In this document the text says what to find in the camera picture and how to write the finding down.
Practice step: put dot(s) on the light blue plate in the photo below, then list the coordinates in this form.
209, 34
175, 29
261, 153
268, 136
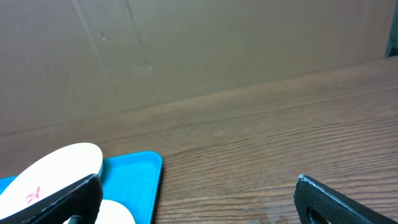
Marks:
112, 212

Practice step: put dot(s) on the teal plastic tray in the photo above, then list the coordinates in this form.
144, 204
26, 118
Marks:
131, 180

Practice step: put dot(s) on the white plate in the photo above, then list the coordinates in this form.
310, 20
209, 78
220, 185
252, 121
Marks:
50, 174

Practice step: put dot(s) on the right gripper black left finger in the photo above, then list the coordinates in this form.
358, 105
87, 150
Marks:
79, 201

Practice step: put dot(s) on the cardboard backdrop panel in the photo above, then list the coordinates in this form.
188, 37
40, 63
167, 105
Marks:
64, 60

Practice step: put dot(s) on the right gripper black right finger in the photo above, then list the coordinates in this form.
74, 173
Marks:
316, 202

